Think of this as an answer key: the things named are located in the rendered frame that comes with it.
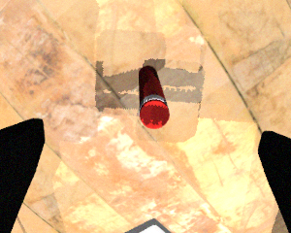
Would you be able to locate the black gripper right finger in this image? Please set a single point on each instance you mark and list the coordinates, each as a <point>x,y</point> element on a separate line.
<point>274,150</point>

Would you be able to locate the red peg with white band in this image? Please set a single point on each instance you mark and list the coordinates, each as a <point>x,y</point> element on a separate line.
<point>154,109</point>

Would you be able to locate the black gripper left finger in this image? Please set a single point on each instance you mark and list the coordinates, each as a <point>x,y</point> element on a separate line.
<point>21,146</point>

